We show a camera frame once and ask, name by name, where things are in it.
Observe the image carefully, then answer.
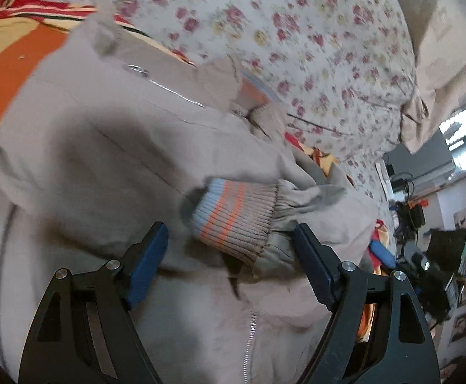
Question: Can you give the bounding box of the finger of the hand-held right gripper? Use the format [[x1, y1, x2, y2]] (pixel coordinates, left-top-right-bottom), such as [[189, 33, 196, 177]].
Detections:
[[368, 240, 398, 269]]

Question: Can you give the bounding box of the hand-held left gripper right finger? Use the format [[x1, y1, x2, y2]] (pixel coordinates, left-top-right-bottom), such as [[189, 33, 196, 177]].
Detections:
[[293, 223, 441, 384]]

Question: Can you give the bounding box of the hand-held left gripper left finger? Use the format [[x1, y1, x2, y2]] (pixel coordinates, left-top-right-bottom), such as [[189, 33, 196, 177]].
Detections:
[[18, 221, 170, 384]]

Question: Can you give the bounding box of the beige zip jacket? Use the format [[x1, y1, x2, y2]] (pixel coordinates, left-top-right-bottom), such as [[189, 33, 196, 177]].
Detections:
[[0, 18, 381, 384]]

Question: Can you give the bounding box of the dark electronics clutter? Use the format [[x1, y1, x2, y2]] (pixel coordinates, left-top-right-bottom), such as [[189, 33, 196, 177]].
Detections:
[[385, 163, 427, 244]]

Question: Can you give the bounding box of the beige knit cloth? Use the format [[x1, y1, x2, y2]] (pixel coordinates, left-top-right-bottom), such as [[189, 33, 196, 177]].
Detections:
[[397, 0, 466, 153]]

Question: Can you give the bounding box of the floral quilt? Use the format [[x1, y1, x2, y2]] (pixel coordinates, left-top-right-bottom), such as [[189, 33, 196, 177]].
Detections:
[[9, 0, 421, 225]]

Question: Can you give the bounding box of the orange patterned blanket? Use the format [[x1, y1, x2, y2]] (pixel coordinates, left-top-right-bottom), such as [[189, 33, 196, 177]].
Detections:
[[0, 0, 397, 345]]

